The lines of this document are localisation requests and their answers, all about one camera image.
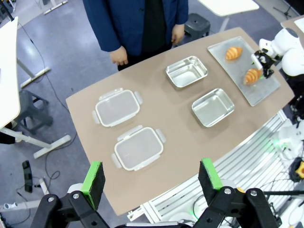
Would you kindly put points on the person's right hand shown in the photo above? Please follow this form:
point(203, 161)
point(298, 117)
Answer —
point(120, 56)

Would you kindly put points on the black rod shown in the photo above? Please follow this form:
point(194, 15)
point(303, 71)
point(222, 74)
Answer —
point(285, 192)

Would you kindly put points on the golden croissant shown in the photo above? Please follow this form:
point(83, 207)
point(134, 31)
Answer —
point(252, 76)
point(234, 53)

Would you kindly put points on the grey metal baking tray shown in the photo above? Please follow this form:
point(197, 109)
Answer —
point(244, 64)

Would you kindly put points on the person's left forearm blue sleeve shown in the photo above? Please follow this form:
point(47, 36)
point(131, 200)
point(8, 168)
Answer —
point(181, 12)

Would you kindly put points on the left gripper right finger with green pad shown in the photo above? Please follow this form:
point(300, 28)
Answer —
point(232, 209)

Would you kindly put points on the steel rectangular container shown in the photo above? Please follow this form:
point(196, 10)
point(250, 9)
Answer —
point(212, 108)
point(187, 73)

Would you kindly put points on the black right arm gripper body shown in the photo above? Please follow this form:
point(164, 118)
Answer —
point(266, 59)

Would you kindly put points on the white table top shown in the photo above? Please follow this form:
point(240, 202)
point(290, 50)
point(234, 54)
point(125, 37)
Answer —
point(228, 7)

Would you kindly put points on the white desk leg with foot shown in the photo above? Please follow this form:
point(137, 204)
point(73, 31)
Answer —
point(47, 147)
point(33, 76)

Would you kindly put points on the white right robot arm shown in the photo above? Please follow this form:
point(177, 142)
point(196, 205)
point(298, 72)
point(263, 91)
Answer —
point(288, 47)

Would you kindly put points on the person's right forearm blue sleeve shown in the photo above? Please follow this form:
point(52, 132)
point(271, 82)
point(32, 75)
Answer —
point(109, 38)

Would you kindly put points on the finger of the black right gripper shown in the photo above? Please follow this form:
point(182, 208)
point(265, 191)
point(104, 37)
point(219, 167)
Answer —
point(268, 73)

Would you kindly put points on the white desk top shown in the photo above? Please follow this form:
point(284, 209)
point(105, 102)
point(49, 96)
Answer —
point(8, 71)

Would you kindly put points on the clear clip-lock container lid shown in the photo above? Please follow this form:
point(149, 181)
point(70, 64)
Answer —
point(116, 108)
point(139, 149)

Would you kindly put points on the person's left hand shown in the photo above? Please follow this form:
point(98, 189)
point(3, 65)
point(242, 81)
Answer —
point(178, 33)

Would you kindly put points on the yellow emergency stop button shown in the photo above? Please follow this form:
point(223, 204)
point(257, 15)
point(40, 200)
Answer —
point(300, 169)

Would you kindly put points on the white table foot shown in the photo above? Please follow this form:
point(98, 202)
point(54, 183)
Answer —
point(55, 6)

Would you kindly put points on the black tripod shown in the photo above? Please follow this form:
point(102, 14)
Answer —
point(286, 9)

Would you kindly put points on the person in blue jacket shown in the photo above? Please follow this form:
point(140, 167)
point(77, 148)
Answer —
point(133, 21)

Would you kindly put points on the grey plastic stool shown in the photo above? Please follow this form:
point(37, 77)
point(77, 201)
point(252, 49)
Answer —
point(33, 111)
point(197, 23)

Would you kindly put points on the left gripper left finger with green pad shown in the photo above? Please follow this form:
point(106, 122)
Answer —
point(71, 211)

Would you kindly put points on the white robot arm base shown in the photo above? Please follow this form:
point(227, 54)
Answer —
point(291, 140)

